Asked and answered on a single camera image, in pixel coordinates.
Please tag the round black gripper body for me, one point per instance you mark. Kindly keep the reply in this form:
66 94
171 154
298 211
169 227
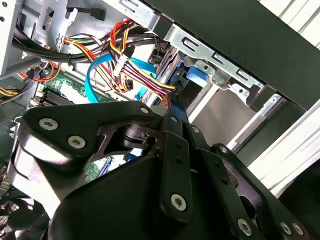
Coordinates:
112 205

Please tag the hard disk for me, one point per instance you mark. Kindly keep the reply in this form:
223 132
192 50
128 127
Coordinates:
197 76

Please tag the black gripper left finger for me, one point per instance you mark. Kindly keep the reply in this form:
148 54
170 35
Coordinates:
75 120

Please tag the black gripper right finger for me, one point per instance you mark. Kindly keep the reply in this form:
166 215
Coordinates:
218 172

